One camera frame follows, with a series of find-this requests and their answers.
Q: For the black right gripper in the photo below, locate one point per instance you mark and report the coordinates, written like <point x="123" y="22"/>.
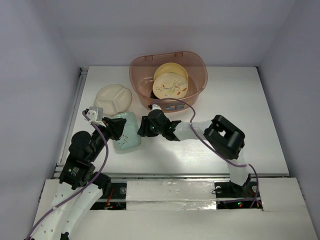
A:
<point x="144" y="129"/>

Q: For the orange round bear plate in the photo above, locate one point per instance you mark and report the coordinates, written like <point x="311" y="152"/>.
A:
<point x="171" y="67"/>

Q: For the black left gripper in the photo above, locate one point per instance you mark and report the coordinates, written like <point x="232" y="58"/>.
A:
<point x="115" y="126"/>

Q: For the pink translucent plastic bin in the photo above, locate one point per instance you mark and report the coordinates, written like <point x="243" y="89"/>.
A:
<point x="142" y="69"/>

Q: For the aluminium frame rail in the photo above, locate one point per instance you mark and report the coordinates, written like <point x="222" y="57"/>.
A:
<point x="71" y="122"/>

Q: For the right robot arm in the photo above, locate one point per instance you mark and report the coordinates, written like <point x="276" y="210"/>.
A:
<point x="219" y="135"/>

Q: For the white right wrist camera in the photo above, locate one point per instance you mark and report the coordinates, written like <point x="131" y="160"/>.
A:
<point x="153" y="107"/>

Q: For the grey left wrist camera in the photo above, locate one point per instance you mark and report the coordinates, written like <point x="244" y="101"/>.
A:
<point x="95" y="114"/>

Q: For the cream three-section plate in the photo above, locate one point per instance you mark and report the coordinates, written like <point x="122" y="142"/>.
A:
<point x="113" y="99"/>

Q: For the blue yellow bin label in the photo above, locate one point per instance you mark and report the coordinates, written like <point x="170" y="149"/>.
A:
<point x="176" y="106"/>

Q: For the beige bird-painted plate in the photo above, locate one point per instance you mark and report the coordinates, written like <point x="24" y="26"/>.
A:
<point x="170" y="85"/>

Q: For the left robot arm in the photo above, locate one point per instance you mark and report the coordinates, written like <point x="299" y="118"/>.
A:
<point x="80" y="185"/>

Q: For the light teal divided tray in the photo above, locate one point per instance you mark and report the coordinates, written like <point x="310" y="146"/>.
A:
<point x="129" y="139"/>

